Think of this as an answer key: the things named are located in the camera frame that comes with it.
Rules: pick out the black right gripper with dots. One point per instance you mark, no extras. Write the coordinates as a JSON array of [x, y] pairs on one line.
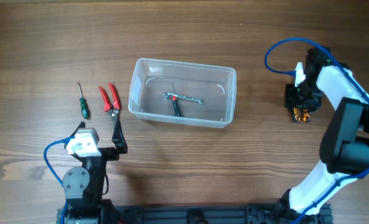
[[302, 104]]

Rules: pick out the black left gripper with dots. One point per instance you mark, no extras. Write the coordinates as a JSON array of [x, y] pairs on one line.
[[106, 153]]

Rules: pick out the orange black pliers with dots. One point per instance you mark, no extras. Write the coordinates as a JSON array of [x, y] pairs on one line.
[[300, 114]]

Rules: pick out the red handled pruning shears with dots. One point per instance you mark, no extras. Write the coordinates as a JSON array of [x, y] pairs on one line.
[[112, 108]]

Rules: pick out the green handled screwdriver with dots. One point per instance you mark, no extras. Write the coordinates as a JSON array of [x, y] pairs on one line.
[[84, 106]]

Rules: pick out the black red handled screwdriver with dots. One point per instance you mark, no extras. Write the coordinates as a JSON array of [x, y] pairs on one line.
[[175, 103]]

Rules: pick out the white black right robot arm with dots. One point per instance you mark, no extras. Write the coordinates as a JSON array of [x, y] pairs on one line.
[[344, 153]]

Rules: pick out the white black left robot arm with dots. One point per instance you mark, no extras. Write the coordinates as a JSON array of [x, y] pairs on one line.
[[85, 185]]

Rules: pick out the clear plastic container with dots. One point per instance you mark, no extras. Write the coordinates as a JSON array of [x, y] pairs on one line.
[[216, 85]]

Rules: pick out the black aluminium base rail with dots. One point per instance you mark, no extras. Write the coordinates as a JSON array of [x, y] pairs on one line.
[[246, 214]]

